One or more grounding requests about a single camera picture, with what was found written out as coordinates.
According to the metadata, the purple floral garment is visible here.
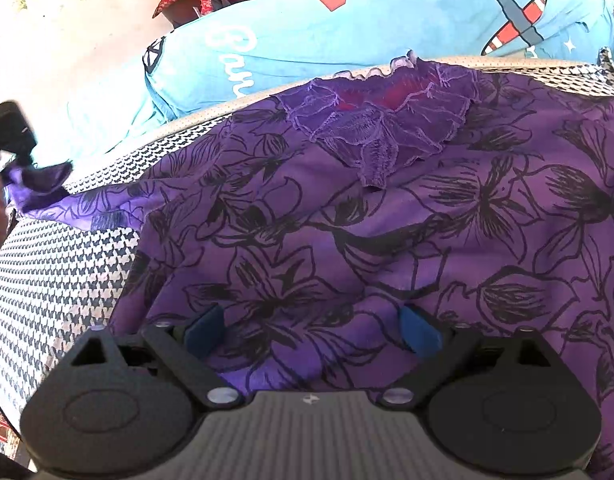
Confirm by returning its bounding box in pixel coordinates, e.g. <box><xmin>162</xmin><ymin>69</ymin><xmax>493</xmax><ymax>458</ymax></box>
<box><xmin>7</xmin><ymin>55</ymin><xmax>614</xmax><ymax>479</ymax></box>

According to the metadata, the blue printed sofa back cover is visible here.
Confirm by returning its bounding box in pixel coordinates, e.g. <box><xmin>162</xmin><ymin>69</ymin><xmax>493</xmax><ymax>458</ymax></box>
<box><xmin>127</xmin><ymin>0</ymin><xmax>614</xmax><ymax>136</ymax></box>

